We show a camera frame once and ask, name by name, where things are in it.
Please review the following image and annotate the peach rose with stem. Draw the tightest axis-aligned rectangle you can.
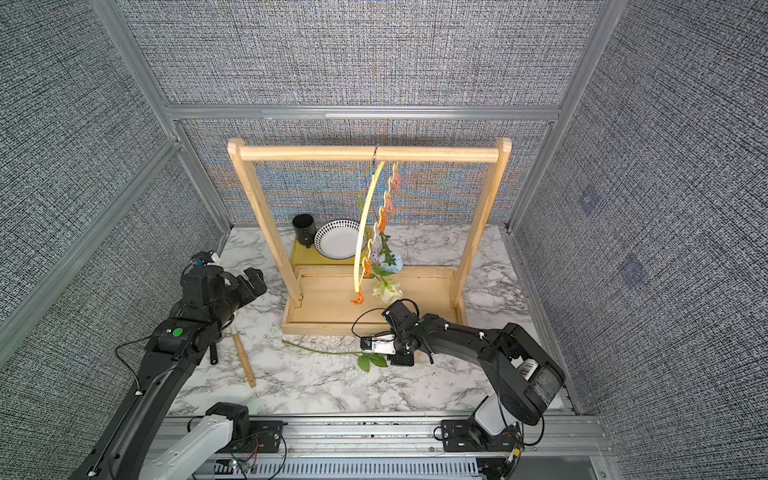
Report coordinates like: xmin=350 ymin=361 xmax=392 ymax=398
xmin=281 ymin=340 xmax=389 ymax=373

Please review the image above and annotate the orange clothespin bottom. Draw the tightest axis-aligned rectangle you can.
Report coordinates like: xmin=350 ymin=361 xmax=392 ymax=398
xmin=351 ymin=290 xmax=364 ymax=305

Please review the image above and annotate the blue flower with stem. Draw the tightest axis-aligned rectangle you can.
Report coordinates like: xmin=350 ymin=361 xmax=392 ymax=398
xmin=378 ymin=234 xmax=403 ymax=274

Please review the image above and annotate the yellow wavy clothes hanger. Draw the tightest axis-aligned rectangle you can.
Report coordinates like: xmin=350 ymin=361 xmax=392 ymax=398
xmin=352 ymin=145 xmax=400 ymax=294

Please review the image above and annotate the cream rose with stem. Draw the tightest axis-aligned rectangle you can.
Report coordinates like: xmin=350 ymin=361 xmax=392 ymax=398
xmin=354 ymin=194 xmax=403 ymax=302

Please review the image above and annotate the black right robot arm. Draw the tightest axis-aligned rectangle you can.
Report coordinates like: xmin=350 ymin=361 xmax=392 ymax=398
xmin=360 ymin=300 xmax=566 ymax=452

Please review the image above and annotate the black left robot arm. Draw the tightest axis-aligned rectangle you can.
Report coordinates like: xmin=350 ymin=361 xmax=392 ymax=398
xmin=70 ymin=263 xmax=268 ymax=479

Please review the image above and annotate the wooden clothes rack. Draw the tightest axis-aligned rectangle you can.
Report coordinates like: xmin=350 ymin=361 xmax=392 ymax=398
xmin=227 ymin=137 xmax=512 ymax=336

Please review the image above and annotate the wooden stick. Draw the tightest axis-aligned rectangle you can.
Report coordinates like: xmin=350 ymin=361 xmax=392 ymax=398
xmin=232 ymin=331 xmax=256 ymax=388

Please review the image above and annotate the yellow tray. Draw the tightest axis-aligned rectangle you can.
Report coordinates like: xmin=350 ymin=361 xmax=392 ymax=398
xmin=290 ymin=241 xmax=355 ymax=267

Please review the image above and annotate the black mug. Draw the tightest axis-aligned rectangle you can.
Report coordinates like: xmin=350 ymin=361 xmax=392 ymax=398
xmin=292 ymin=214 xmax=317 ymax=249

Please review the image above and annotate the purple clothespin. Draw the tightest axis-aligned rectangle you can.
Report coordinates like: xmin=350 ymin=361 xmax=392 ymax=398
xmin=370 ymin=245 xmax=380 ymax=265

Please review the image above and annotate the white patterned plate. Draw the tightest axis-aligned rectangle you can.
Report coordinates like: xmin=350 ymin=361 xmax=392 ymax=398
xmin=314 ymin=219 xmax=361 ymax=260

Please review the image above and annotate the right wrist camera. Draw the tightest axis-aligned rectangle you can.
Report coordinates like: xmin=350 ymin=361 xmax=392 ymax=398
xmin=360 ymin=333 xmax=396 ymax=355

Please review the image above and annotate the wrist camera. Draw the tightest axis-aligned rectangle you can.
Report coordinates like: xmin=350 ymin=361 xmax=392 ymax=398
xmin=360 ymin=333 xmax=396 ymax=355
xmin=190 ymin=251 xmax=220 ymax=267

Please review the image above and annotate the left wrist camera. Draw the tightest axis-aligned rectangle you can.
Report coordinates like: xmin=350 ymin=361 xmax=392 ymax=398
xmin=190 ymin=251 xmax=220 ymax=267

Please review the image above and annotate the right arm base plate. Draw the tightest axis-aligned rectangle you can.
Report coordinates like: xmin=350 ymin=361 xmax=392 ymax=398
xmin=433 ymin=419 xmax=519 ymax=453

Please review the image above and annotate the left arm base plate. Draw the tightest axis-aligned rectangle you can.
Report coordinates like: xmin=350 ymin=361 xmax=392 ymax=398
xmin=229 ymin=420 xmax=285 ymax=453

